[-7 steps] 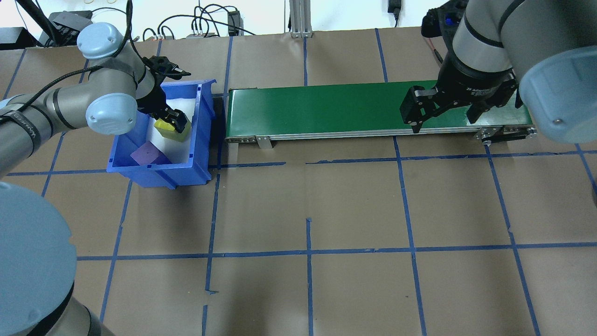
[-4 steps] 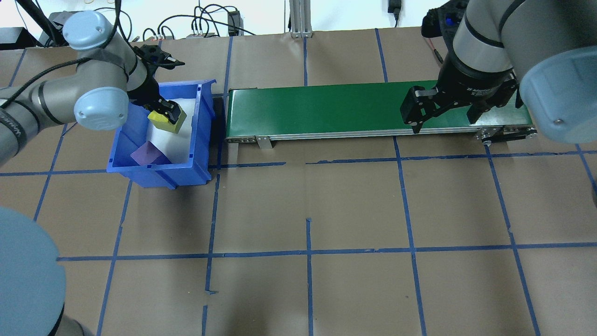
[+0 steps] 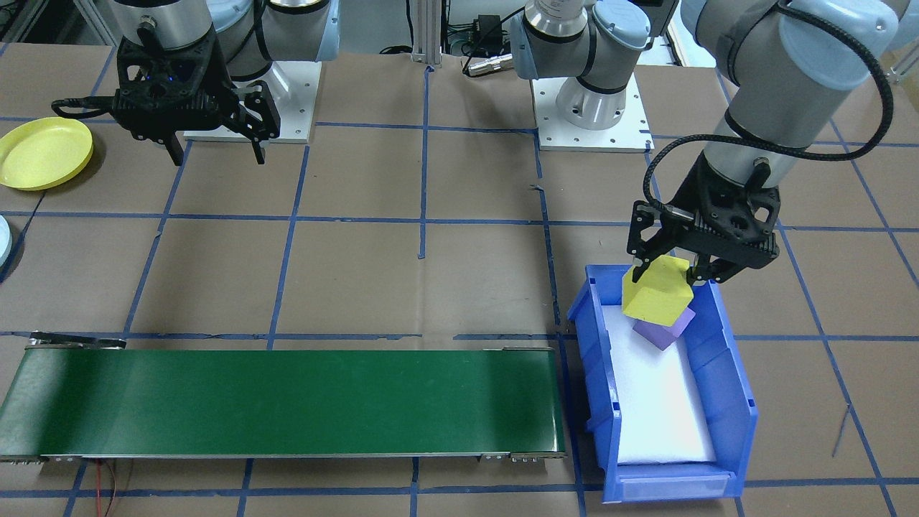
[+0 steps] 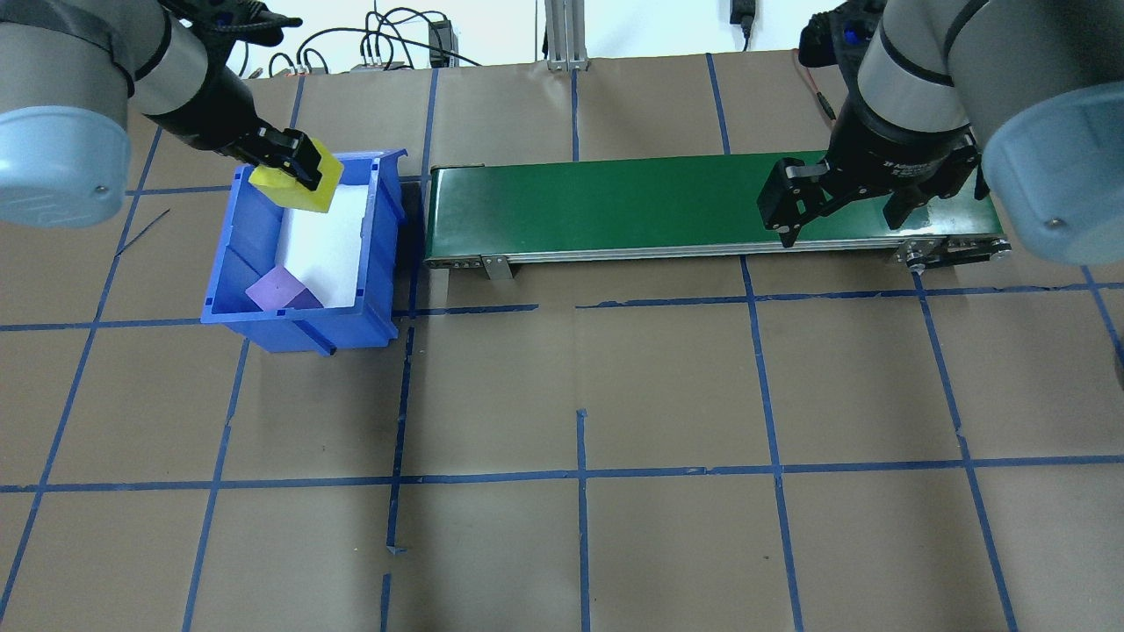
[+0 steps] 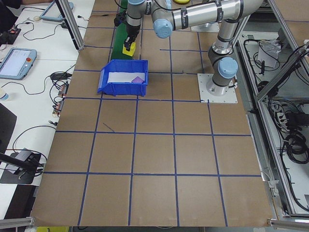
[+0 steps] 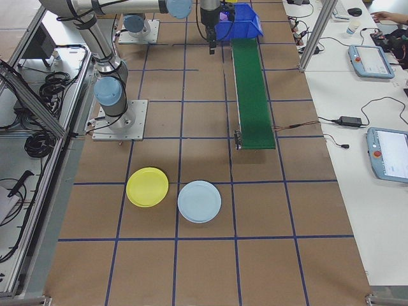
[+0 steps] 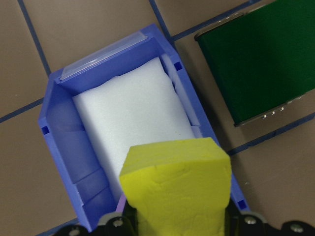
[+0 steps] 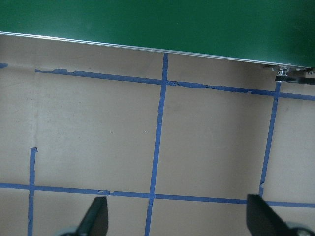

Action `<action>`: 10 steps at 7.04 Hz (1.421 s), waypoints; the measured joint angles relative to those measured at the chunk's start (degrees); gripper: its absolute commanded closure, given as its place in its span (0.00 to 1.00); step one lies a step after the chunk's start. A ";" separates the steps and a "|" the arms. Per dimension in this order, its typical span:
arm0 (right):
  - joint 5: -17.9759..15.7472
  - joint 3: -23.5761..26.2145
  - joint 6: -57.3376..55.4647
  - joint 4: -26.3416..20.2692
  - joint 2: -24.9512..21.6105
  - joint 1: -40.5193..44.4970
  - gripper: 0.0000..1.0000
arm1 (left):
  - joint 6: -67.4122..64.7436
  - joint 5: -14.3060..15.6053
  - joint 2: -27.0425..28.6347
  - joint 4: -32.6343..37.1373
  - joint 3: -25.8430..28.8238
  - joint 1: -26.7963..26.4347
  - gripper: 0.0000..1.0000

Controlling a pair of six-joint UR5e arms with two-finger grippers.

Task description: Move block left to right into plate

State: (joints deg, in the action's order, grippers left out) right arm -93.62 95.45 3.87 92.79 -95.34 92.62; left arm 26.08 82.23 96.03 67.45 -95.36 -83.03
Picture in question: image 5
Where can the yellow foam block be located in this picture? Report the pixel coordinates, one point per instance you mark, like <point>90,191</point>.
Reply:
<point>126,53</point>

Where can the purple foam block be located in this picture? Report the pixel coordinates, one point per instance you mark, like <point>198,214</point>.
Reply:
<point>137,80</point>

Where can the person bare forearm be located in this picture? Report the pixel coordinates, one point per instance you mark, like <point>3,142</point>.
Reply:
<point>36,1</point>

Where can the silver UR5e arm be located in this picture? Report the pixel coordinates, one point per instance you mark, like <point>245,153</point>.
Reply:
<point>205,14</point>

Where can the yellow plate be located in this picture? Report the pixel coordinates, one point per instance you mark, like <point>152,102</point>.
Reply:
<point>181,1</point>

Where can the green conveyor belt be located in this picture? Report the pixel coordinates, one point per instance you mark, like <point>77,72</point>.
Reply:
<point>118,47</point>

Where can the blue plastic bin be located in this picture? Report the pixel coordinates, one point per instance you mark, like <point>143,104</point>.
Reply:
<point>125,89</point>

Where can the black power adapter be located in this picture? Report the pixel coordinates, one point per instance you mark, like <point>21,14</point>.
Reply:
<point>65,25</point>
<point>59,76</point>

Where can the light blue teach pendant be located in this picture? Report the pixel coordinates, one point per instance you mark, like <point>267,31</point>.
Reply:
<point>14,62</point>
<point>54,12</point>

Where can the small white round puck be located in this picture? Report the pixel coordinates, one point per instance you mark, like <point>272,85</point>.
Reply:
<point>36,18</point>

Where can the small black red device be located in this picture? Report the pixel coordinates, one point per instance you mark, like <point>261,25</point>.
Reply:
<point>15,31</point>

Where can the person in black shirt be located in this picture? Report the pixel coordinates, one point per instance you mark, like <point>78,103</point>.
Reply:
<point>7,12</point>

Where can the white paper cup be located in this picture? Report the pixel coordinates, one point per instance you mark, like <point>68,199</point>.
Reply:
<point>4,94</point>

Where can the black monitor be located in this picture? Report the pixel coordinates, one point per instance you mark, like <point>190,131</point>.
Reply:
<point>6,128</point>

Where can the white power strip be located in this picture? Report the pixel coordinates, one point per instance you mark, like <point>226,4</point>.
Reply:
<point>281,117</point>

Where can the aluminium extrusion bar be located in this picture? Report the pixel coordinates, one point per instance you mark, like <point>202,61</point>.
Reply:
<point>287,223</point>
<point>17,221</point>

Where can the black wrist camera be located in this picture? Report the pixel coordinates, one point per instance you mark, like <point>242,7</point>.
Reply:
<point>120,19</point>

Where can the aluminium frame bracket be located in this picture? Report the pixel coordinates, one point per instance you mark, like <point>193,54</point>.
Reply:
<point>73,26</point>

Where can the metal V-shaped frame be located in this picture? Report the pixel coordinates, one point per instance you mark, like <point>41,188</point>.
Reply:
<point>277,79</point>

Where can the black camera stand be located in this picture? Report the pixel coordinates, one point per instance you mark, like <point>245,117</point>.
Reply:
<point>14,177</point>

